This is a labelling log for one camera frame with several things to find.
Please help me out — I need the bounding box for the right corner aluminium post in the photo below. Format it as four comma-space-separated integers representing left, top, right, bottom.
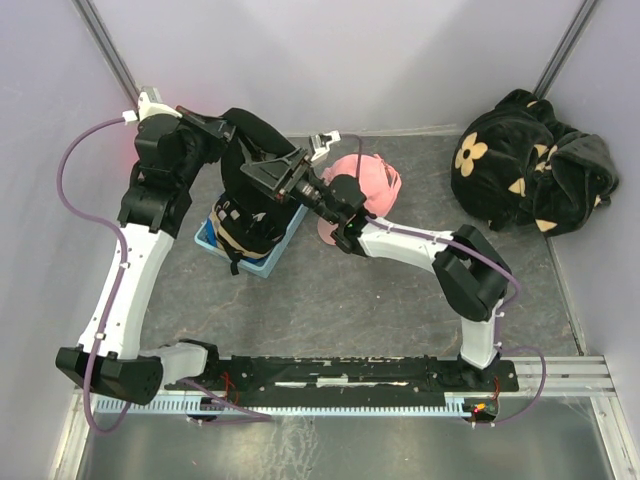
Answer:
533, 0, 602, 98

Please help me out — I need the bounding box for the blue perforated plastic basket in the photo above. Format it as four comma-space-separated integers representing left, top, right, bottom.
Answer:
193, 199, 310, 279

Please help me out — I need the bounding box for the black floral plush blanket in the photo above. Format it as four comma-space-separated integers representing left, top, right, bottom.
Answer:
450, 89, 620, 237

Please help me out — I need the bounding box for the aluminium rail frame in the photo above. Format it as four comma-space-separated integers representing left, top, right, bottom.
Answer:
73, 354, 617, 399

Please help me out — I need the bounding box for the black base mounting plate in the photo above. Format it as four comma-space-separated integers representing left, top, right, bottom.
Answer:
191, 355, 519, 407

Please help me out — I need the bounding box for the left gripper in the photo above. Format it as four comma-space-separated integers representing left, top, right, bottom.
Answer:
174, 106, 238, 187

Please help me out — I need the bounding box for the corner aluminium post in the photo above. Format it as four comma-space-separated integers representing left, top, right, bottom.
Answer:
533, 0, 602, 98
71, 0, 161, 109

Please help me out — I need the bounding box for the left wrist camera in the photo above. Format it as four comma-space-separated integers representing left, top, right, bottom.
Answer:
122, 86, 182, 125

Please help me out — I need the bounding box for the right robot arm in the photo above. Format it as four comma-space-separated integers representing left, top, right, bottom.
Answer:
240, 151, 515, 391

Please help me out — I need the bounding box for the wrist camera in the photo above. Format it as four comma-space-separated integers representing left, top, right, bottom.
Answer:
309, 130, 341, 165
122, 86, 182, 125

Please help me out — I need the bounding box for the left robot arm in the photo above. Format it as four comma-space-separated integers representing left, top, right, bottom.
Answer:
55, 107, 235, 405

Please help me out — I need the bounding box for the black baseball cap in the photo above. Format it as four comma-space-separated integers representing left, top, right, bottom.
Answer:
220, 107, 299, 235

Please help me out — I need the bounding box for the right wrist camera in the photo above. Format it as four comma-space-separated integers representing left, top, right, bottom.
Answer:
309, 130, 341, 165

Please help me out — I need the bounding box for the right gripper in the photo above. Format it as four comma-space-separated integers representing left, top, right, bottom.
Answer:
239, 147, 339, 226

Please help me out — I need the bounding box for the left corner aluminium post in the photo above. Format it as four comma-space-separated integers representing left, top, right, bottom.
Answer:
71, 0, 161, 109

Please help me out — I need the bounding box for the black and tan hat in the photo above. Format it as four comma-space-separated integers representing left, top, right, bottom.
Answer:
205, 193, 287, 275

